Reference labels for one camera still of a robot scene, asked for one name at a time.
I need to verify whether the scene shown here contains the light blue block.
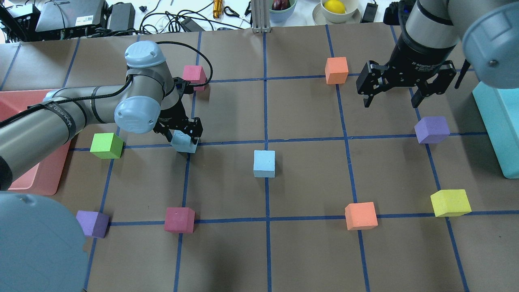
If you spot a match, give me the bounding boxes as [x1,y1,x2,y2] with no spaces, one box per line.
[170,130,197,154]
[253,150,276,178]

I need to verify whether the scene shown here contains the green bowl with eggplant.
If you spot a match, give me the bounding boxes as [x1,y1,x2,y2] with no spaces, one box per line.
[268,0,297,22]

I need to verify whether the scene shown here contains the black power adapter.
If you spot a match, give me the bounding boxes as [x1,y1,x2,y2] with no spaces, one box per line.
[360,2,378,23]

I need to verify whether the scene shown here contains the purple block near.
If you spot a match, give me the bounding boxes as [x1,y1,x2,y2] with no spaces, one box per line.
[414,116,450,144]

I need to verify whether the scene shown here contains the pink block far left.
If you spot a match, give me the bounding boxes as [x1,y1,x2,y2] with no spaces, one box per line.
[164,207,196,234]

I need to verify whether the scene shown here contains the black laptop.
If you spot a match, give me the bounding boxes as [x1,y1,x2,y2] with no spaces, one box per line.
[35,0,109,34]

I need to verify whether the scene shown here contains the orange handled tool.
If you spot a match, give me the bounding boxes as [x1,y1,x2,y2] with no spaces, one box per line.
[212,0,223,19]

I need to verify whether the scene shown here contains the aluminium frame post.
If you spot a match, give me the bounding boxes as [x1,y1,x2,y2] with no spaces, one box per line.
[251,0,271,33]

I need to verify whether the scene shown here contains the green block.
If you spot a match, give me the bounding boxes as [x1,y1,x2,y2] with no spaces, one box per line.
[90,133,124,159]

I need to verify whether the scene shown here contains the pink plastic tray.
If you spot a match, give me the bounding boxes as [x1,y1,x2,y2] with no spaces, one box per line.
[1,107,72,196]

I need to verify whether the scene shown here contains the orange block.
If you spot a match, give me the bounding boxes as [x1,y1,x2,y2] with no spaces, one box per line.
[325,56,349,85]
[345,202,378,231]

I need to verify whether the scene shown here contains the orange block left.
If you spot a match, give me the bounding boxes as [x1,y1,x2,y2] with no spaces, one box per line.
[345,202,378,231]

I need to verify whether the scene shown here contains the purple block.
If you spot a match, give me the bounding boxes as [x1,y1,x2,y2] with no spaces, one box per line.
[414,116,450,144]
[76,210,110,238]

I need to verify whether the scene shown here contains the yellow block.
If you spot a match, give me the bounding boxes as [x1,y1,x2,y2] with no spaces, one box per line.
[430,189,472,217]

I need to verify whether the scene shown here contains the purple block far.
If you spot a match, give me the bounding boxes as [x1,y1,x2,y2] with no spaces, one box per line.
[76,210,110,238]

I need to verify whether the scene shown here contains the scissors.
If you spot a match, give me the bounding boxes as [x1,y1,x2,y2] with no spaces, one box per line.
[223,6,240,18]

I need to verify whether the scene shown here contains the beige bowl with lemon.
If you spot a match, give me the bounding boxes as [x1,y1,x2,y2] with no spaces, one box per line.
[313,0,361,25]

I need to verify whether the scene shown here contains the pink block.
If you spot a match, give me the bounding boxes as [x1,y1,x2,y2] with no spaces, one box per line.
[182,65,207,84]
[164,207,196,234]

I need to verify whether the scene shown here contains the orange block right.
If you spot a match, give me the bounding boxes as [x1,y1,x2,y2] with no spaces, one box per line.
[325,56,349,85]

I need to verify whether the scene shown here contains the pink block far right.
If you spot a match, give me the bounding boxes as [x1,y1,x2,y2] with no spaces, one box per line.
[182,65,207,84]

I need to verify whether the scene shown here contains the turquoise plastic tray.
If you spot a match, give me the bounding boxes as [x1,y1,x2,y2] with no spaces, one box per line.
[472,82,519,179]

